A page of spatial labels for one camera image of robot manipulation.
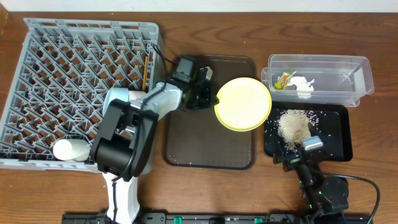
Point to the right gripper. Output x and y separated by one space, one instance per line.
294 162

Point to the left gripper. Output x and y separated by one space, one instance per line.
200 93

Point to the pile of rice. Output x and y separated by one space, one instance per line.
289 127

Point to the yellow round plate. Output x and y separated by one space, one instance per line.
244 104

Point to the white tissue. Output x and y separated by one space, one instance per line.
302 87

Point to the green snack wrapper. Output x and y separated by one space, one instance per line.
283 80

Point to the pale pink bowl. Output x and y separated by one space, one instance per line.
71 150

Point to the light blue bowl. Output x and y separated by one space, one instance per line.
115 93

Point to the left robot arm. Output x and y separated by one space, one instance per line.
123 145

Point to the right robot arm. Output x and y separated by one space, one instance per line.
325 194

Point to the black waste tray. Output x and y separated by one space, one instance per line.
332 121

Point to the clear plastic waste bin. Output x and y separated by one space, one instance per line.
339 79

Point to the dark brown serving tray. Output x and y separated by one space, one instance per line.
195 138

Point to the grey plastic dish rack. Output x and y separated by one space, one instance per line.
64 72

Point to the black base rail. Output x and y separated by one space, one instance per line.
162 218

